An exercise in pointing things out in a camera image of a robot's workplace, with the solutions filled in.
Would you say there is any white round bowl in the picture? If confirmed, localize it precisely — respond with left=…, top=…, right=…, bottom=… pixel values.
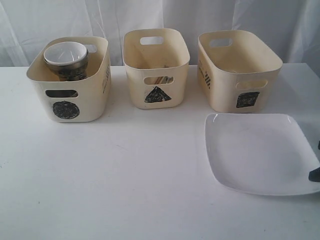
left=43, top=41, right=88, bottom=66

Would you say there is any cream bin with square mark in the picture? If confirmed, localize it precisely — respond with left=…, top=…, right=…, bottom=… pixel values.
left=197, top=30, right=283, bottom=113

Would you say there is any steel bowl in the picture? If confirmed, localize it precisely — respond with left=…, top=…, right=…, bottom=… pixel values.
left=44, top=50, right=89, bottom=81

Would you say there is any cream bin with circle mark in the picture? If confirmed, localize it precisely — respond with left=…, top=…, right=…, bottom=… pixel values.
left=26, top=36, right=111, bottom=123

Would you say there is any cream bin with triangle mark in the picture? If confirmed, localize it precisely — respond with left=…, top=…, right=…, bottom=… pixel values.
left=123, top=28, right=190, bottom=109

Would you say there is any wooden chopstick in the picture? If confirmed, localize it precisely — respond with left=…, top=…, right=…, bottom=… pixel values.
left=154, top=76, right=163, bottom=85

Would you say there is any steel spoon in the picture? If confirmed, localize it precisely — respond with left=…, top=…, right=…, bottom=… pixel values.
left=164, top=76, right=174, bottom=84

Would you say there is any white square plate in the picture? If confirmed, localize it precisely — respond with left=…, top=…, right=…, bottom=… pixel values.
left=204, top=113, right=320, bottom=196

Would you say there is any white curtain backdrop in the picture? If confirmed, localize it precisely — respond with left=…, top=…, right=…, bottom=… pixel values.
left=0, top=0, right=320, bottom=73

